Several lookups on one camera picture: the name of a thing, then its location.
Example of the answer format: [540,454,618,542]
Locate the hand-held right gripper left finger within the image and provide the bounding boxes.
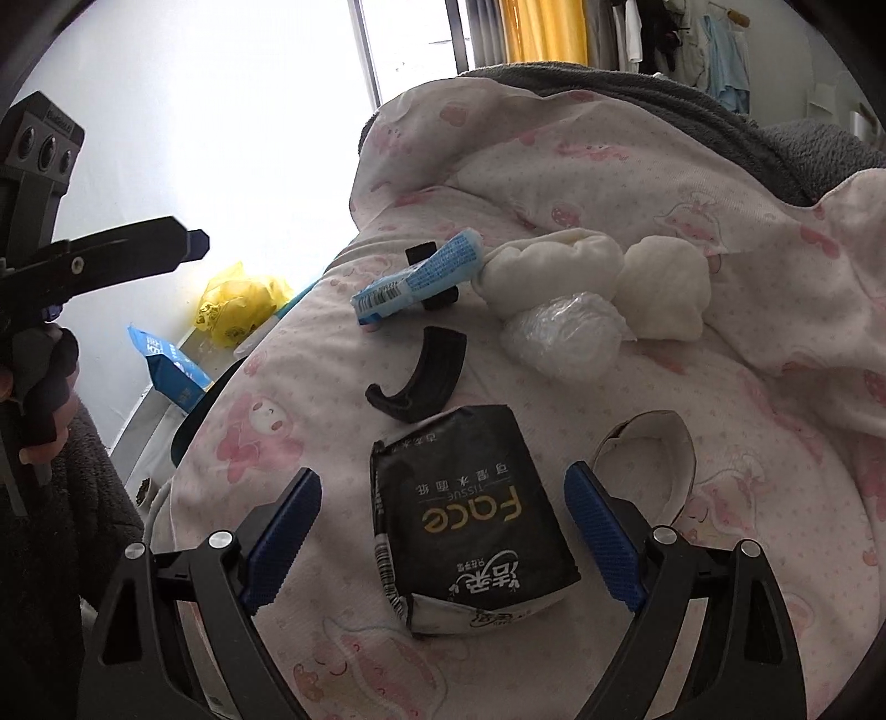
[79,467,323,720]

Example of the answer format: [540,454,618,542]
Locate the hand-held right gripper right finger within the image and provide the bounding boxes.
[564,462,807,720]

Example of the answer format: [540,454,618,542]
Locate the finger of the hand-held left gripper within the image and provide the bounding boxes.
[31,216,210,324]

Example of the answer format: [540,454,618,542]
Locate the black tissue pack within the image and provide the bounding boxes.
[370,405,583,638]

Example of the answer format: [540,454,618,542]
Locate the dark bin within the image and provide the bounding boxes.
[171,360,246,472]

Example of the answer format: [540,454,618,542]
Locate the clear plastic wrap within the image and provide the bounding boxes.
[498,291,624,382]

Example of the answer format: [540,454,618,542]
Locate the blue white tube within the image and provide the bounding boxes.
[351,232,489,326]

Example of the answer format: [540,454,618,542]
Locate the person's left hand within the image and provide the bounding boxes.
[26,398,79,464]

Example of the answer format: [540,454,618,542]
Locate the yellow plastic bag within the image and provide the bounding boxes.
[197,261,295,349]

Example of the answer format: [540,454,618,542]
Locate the blue paper bag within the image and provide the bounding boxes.
[126,322,212,413]

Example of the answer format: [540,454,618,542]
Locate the pink printed blanket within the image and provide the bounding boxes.
[148,73,886,720]

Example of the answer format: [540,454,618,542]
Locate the black curved plastic piece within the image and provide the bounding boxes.
[364,325,468,423]

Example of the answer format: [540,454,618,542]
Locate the dark grey fleece cloth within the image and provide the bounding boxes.
[0,402,146,720]

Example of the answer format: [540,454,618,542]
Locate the crumpled white tissue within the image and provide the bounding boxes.
[474,225,627,320]
[612,235,714,343]

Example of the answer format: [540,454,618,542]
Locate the window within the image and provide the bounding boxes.
[346,0,478,112]

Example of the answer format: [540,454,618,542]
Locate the grey blanket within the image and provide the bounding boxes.
[356,62,886,209]

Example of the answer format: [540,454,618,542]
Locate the yellow curtain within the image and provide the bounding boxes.
[498,0,589,63]

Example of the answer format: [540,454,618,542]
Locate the hanging clothes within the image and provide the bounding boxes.
[585,0,752,115]

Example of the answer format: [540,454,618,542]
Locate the teal white long-handled tool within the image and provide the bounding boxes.
[273,277,323,320]

